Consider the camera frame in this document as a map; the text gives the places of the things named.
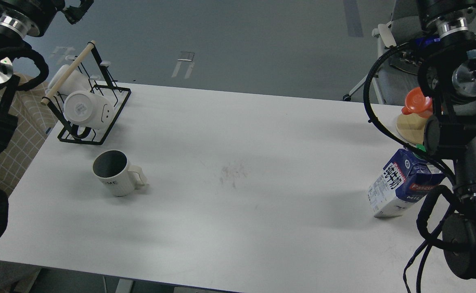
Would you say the orange cup on tree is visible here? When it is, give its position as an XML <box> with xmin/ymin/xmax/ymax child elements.
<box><xmin>401</xmin><ymin>87</ymin><xmax>433</xmax><ymax>118</ymax></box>

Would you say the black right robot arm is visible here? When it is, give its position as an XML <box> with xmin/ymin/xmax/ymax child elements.
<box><xmin>363</xmin><ymin>0</ymin><xmax>476</xmax><ymax>292</ymax></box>

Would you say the white smiley mug on rack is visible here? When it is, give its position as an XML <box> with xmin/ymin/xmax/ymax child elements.
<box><xmin>64</xmin><ymin>91</ymin><xmax>116</xmax><ymax>130</ymax></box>

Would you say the grey office chair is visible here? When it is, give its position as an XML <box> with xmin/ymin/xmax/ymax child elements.
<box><xmin>343</xmin><ymin>0</ymin><xmax>438</xmax><ymax>105</ymax></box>

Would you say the blue white milk carton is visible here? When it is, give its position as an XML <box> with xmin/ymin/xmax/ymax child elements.
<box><xmin>367</xmin><ymin>149</ymin><xmax>445</xmax><ymax>218</ymax></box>

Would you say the black wire cup rack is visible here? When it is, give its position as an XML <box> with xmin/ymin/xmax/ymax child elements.
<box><xmin>41</xmin><ymin>41</ymin><xmax>131</xmax><ymax>145</ymax></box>

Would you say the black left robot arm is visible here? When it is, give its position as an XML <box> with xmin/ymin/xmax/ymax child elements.
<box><xmin>0</xmin><ymin>0</ymin><xmax>93</xmax><ymax>154</ymax></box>

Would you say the wooden mug tree stand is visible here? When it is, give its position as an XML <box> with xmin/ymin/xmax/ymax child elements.
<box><xmin>395</xmin><ymin>114</ymin><xmax>427</xmax><ymax>145</ymax></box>

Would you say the white ribbed mug dark interior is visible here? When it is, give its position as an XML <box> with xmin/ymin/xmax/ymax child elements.
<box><xmin>92</xmin><ymin>150</ymin><xmax>148</xmax><ymax>197</ymax></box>

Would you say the checkered beige cloth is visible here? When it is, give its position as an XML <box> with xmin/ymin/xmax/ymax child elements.
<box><xmin>0</xmin><ymin>82</ymin><xmax>58</xmax><ymax>195</ymax></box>

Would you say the white mug behind rack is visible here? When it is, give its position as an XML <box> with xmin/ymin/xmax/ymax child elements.
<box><xmin>47</xmin><ymin>64</ymin><xmax>92</xmax><ymax>95</ymax></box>

